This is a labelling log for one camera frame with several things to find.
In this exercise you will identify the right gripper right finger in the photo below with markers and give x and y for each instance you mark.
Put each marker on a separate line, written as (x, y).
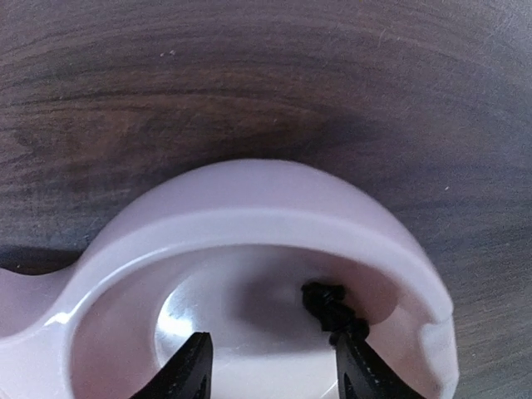
(362, 373)

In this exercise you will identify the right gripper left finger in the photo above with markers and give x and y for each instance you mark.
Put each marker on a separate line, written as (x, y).
(187, 375)

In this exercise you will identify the pink double pet bowl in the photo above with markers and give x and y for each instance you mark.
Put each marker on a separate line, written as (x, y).
(225, 249)

